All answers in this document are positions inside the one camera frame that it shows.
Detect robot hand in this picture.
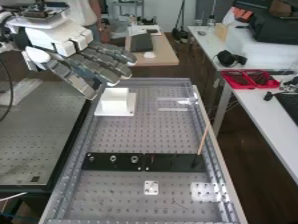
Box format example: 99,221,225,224
6,2,139,101

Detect black desk mat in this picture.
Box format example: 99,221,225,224
129,32,155,53

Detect small white box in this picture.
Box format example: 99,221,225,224
93,87,139,118

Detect wooden desk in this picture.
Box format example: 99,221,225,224
124,24,181,68

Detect clear box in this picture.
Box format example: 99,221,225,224
39,77,249,224

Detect black headphones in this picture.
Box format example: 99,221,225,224
216,49,249,67

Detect red tray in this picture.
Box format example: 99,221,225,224
220,69,258,90
245,68,282,89

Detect thin stick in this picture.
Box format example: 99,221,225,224
193,120,213,168

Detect black plate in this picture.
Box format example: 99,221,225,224
81,152,208,174

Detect white desk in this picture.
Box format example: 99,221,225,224
212,74,298,186
188,24,298,73

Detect large black case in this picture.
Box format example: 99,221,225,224
246,0,298,45

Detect black mouse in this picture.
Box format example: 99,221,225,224
262,91,276,102

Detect black keyboard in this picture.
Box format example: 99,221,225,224
273,92,298,127

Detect black cable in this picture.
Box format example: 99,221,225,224
0,59,15,123

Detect small square metal bracket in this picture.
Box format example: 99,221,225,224
143,180,160,196

